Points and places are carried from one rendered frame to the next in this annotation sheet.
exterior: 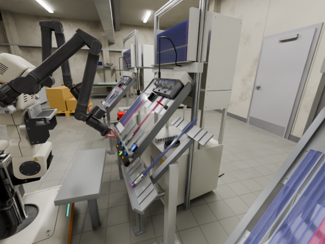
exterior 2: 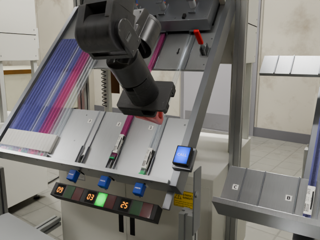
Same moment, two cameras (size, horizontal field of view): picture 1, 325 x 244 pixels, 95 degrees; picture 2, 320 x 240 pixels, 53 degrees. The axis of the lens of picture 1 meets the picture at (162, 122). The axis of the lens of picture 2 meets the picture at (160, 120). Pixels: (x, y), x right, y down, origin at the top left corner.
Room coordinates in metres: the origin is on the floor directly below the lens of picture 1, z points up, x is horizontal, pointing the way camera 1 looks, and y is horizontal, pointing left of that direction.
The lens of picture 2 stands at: (0.37, 0.70, 1.04)
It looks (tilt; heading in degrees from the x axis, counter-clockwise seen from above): 11 degrees down; 324
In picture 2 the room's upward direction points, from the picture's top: straight up
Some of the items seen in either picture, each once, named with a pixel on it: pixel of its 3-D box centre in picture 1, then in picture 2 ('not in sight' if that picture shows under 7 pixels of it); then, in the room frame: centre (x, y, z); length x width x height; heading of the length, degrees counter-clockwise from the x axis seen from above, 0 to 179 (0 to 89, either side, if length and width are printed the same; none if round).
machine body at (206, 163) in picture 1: (177, 160); (162, 205); (1.55, -0.18, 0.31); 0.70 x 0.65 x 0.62; 27
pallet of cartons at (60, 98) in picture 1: (72, 99); not in sight; (5.07, 3.08, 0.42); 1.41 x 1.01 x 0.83; 8
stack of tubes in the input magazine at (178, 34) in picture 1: (175, 46); not in sight; (1.44, -0.10, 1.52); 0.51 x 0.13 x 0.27; 27
